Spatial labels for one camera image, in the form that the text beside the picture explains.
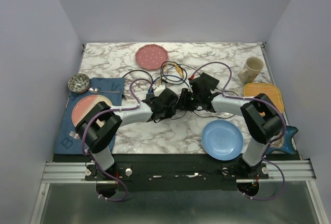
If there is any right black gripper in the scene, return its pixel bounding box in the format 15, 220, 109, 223
174, 88, 201, 112

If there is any blue plastic plate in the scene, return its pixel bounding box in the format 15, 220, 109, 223
201, 120, 244, 161

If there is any pink cream plate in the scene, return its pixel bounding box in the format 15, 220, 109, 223
71, 95, 112, 127

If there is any yellow ethernet cable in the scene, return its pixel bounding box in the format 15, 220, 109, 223
155, 63, 184, 87

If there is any black power adapter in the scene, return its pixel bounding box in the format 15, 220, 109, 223
200, 72, 219, 91

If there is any aluminium mounting rail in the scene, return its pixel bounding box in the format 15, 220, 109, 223
41, 160, 317, 184

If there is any pink dotted plate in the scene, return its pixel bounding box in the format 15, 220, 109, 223
135, 44, 169, 71

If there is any metal fork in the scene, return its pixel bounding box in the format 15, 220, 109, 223
69, 131, 80, 140

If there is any cream ceramic mug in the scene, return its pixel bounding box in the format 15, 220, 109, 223
237, 57, 264, 84

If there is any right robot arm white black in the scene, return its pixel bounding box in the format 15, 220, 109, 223
176, 76, 286, 178

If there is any blue star-shaped dish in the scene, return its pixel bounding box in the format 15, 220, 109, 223
267, 126, 298, 155

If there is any blue ethernet cable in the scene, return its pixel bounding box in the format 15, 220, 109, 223
147, 74, 191, 98

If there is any yellow woven mat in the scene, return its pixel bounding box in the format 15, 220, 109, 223
244, 83, 284, 114

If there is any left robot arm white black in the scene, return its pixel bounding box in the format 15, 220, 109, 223
75, 88, 179, 180

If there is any metal spoon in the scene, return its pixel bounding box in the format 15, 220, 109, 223
88, 87, 120, 94

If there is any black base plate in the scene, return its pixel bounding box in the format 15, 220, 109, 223
53, 154, 299, 195

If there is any black power cable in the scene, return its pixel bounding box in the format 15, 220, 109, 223
121, 62, 237, 120

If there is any patterned small bowl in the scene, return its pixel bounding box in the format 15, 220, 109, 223
67, 73, 90, 94

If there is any blue fabric placemat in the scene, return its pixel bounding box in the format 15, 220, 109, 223
54, 75, 125, 155

